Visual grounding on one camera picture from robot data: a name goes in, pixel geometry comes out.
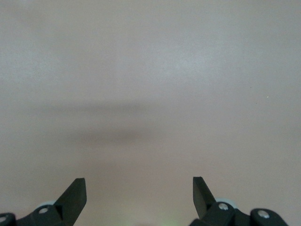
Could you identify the brown table mat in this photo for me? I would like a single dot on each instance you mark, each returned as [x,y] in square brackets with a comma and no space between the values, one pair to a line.
[150,70]

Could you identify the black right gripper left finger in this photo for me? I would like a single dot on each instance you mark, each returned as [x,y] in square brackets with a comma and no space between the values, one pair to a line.
[68,207]

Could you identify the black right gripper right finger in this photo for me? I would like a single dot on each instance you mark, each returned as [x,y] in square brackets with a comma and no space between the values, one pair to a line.
[204,204]

